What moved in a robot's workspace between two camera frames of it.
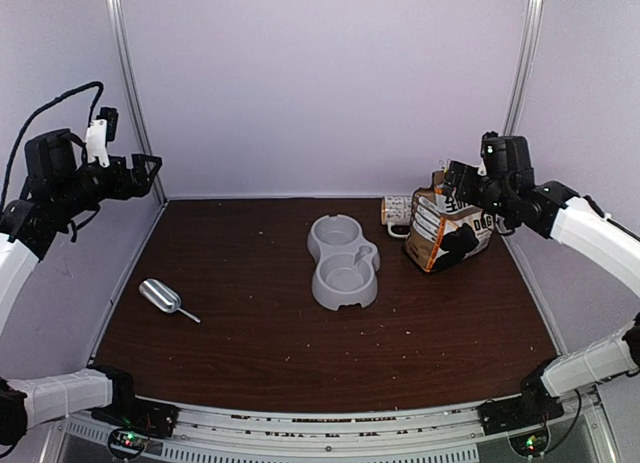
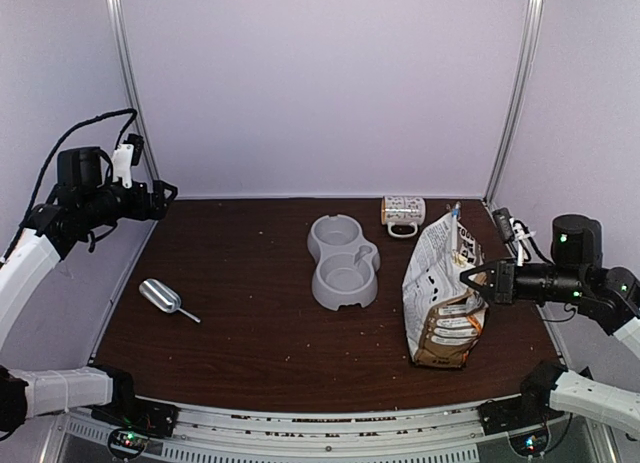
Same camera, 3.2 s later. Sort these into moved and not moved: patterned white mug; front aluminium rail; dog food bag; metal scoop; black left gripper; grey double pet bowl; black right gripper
Moved: dog food bag; black left gripper; black right gripper
Not moved: front aluminium rail; patterned white mug; metal scoop; grey double pet bowl
